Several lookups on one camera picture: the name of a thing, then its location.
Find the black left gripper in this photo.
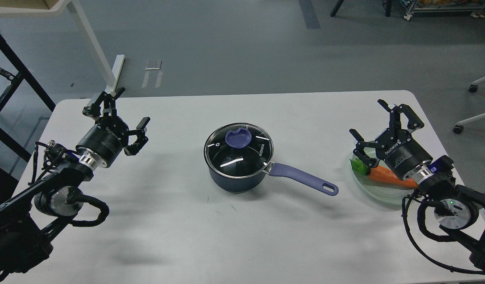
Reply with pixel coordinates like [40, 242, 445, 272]
[76, 88, 150, 168]

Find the translucent green plate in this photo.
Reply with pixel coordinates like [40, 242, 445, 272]
[350, 155, 416, 205]

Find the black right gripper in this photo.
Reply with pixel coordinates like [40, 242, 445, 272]
[349, 99, 433, 182]

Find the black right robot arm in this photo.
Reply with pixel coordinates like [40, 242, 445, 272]
[349, 99, 485, 275]

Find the orange toy carrot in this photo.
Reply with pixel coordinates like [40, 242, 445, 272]
[349, 158, 418, 189]

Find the glass pot lid purple knob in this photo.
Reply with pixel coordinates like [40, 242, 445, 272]
[204, 123, 274, 179]

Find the dark blue pot purple handle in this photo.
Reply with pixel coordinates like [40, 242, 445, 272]
[204, 123, 339, 196]

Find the white table leg frame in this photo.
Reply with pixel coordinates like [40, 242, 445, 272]
[0, 0, 125, 97]

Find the wheeled metal cart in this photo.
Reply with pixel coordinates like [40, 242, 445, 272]
[403, 0, 485, 21]

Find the office chair base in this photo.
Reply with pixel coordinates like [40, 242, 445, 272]
[453, 73, 485, 135]

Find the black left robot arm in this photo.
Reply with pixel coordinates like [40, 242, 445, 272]
[0, 88, 150, 282]

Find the black furniture leg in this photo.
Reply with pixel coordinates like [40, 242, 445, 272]
[330, 0, 344, 17]

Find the black metal rack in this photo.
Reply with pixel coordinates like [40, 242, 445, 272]
[0, 33, 56, 161]

